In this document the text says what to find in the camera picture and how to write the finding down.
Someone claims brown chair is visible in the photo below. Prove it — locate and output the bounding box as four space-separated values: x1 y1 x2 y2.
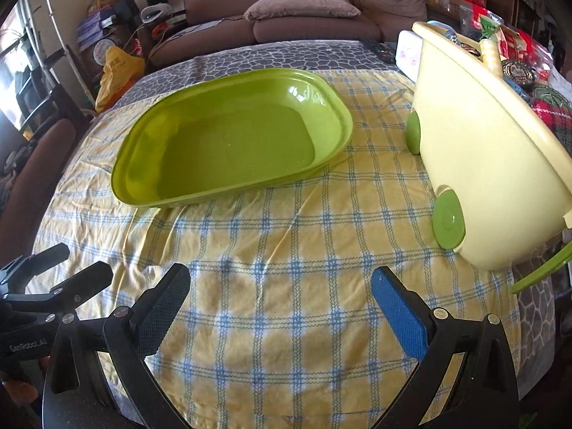
0 118 79 251

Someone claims dark wooden cabinet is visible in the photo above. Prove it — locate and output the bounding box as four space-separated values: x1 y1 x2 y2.
487 0 537 32

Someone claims brown fabric sofa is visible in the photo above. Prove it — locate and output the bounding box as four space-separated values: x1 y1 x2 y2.
147 0 430 68

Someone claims black remote control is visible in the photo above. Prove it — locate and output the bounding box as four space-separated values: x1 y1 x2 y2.
360 38 398 64

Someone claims plaid drawstring bag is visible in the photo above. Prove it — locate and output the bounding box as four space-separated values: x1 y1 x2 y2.
532 98 572 140

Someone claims embroidered crest patch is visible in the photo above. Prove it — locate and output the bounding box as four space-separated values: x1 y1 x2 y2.
500 59 536 88

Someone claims green snack packet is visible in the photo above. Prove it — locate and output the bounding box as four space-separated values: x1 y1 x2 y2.
480 15 503 41

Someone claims green plastic tray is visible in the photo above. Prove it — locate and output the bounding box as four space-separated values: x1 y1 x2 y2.
111 68 355 208

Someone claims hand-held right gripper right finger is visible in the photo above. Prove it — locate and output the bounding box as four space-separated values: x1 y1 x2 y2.
371 266 520 429

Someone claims yellow blue checked tablecloth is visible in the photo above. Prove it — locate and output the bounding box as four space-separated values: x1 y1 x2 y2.
27 69 523 429

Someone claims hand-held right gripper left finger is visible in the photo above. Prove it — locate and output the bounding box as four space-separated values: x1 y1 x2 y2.
42 263 191 429

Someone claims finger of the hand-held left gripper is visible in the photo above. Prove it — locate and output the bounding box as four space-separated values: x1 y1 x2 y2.
0 262 114 323
0 243 71 296

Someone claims beige pillow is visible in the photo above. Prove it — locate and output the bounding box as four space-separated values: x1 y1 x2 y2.
243 0 362 21

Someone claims white tissue box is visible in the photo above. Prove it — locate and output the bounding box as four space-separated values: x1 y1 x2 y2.
397 30 423 83

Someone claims yellow plastic bag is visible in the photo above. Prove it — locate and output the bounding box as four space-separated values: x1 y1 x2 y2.
95 45 146 113

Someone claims red snack packet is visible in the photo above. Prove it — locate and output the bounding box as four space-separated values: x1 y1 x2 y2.
496 24 552 70

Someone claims yellow checked roll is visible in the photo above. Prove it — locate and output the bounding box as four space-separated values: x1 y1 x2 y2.
480 38 503 75

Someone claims round compass patch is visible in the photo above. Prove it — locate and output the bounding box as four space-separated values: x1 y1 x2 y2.
529 85 572 112

